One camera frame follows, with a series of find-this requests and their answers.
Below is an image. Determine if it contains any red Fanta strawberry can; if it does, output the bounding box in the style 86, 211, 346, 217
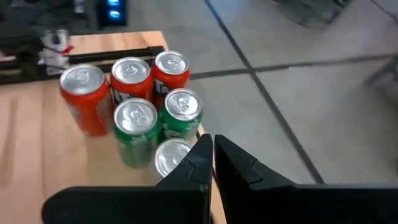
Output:
58, 63, 113, 138
151, 50, 190, 110
109, 57, 155, 107

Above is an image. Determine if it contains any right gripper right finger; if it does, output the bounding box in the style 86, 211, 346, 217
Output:
214, 134, 398, 224

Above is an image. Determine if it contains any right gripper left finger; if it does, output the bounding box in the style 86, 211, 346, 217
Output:
42, 133, 214, 224

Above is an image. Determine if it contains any green Sprite can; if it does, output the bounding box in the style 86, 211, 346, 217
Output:
158, 88, 203, 143
113, 98, 162, 169

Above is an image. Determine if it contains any silver metal bracket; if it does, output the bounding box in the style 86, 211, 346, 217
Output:
37, 28, 72, 75

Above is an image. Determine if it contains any silver Diet Coke can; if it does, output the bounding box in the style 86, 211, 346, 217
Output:
154, 138, 195, 180

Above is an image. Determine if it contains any black device blue light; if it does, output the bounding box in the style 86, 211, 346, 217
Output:
98, 0, 128, 27

